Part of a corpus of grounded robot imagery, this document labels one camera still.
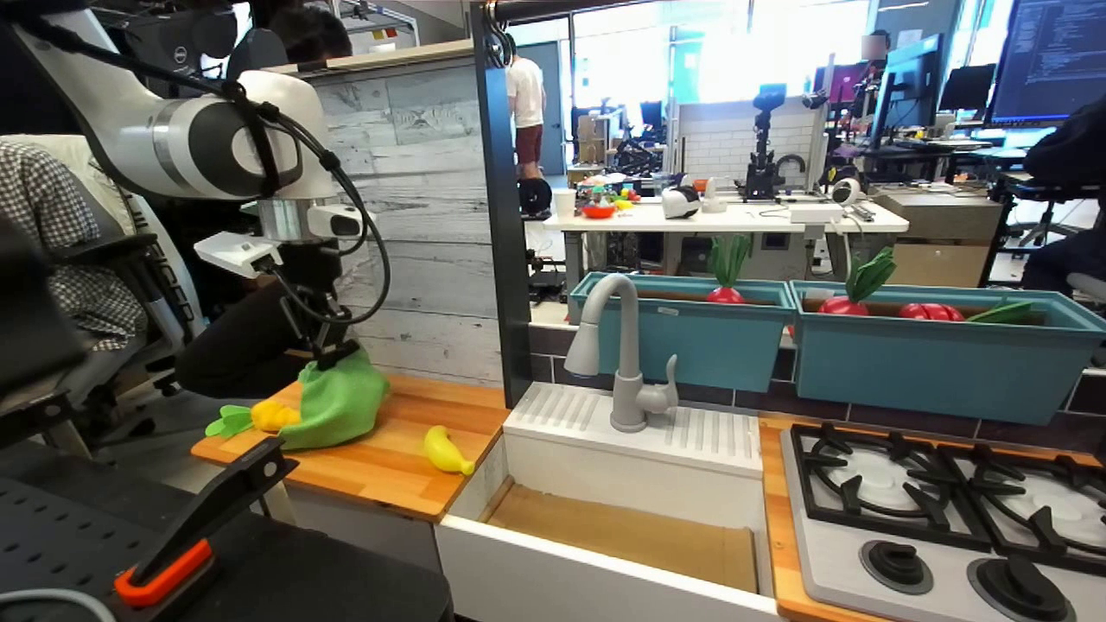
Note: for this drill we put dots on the black vertical post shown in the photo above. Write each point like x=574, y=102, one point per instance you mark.
x=503, y=231

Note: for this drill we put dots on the grey mesh office chair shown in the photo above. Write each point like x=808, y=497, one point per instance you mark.
x=69, y=279

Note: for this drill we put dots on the black stove knob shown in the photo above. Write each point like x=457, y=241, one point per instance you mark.
x=1021, y=590
x=895, y=566

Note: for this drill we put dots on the short teal planter box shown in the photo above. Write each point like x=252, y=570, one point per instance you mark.
x=693, y=341

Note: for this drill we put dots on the black camera stand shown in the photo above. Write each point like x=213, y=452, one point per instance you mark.
x=765, y=150

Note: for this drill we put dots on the red toy radish straight leaves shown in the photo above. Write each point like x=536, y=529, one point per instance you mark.
x=727, y=294

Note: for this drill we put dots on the green toy vegetable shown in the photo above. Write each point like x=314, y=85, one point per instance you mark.
x=1008, y=311

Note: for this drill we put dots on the black perforated platform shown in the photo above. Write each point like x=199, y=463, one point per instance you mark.
x=297, y=575

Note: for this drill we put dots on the beige cabinet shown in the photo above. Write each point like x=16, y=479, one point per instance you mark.
x=938, y=231

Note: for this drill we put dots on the yellow toy corn green husk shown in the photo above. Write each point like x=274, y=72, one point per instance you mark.
x=274, y=415

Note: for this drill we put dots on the black burner grate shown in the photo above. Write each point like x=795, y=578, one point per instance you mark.
x=938, y=490

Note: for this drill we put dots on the white franka robot arm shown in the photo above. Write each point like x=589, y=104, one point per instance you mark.
x=174, y=143

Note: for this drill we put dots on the large computer monitor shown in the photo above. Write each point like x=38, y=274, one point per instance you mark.
x=1049, y=58

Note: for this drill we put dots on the red toy pepper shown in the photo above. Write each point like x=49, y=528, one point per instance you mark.
x=928, y=311

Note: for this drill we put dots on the whitewashed wood backsplash panel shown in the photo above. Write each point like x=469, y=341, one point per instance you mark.
x=427, y=209

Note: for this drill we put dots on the green microfiber towel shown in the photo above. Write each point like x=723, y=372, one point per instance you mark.
x=340, y=403

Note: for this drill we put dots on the red toy radish slanted leaf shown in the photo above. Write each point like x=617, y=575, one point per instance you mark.
x=846, y=305

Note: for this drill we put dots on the long teal planter box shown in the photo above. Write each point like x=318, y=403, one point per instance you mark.
x=933, y=369

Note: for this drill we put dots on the grey toy faucet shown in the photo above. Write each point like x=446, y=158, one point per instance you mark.
x=628, y=392

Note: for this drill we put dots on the white table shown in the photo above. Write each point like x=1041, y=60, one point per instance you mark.
x=736, y=219

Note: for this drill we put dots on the yellow toy banana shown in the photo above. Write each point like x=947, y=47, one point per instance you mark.
x=445, y=452

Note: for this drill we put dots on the white toy stove top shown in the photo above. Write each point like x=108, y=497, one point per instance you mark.
x=829, y=566

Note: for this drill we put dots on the person with black hair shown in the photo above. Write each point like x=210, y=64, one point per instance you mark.
x=313, y=35

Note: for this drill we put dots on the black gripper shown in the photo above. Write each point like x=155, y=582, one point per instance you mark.
x=308, y=279

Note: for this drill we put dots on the white toy sink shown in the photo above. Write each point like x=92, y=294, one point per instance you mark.
x=645, y=444

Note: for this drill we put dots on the red bowl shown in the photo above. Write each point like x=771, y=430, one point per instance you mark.
x=600, y=212

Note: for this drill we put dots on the person in dark clothes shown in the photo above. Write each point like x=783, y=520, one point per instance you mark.
x=1071, y=161

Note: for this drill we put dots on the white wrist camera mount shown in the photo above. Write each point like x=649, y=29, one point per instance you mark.
x=236, y=249

